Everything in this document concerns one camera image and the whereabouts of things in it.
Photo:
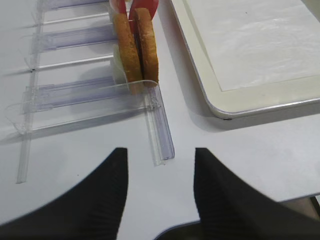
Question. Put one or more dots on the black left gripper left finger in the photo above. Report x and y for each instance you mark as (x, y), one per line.
(91, 210)

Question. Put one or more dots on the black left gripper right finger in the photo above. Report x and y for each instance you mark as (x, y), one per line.
(231, 209)

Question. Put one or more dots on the front toasted bread slice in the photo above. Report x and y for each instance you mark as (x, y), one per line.
(128, 53)

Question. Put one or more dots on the toasted bread slice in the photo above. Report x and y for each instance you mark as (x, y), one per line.
(128, 53)
(147, 47)

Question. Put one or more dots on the rear toasted bread slice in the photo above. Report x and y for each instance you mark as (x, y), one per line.
(147, 47)

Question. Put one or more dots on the red tomato slice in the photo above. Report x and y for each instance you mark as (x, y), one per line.
(119, 6)

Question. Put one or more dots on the clear acrylic divider rack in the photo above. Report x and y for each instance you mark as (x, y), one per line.
(60, 71)

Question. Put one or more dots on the white serving tray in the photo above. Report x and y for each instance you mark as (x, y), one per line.
(253, 56)

